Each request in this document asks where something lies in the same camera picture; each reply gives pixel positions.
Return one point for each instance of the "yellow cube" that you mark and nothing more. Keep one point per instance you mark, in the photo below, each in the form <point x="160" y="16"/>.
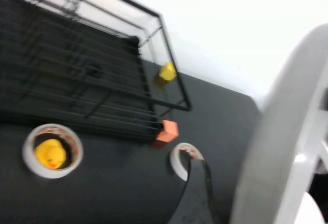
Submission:
<point x="167" y="71"/>

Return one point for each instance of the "grey round plate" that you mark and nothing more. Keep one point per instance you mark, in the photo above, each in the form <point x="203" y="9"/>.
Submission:
<point x="276" y="131"/>

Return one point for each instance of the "yellow rubber duck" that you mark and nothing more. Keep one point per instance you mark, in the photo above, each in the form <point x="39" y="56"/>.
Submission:
<point x="50" y="153"/>

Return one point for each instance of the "orange cube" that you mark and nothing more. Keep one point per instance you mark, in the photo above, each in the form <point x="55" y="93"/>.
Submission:
<point x="167" y="131"/>

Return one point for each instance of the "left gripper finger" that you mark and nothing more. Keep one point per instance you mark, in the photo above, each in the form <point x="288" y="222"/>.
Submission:
<point x="197" y="195"/>

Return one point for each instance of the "white tape roll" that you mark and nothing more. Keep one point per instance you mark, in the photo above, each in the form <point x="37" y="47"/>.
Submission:
<point x="176" y="162"/>
<point x="51" y="174"/>

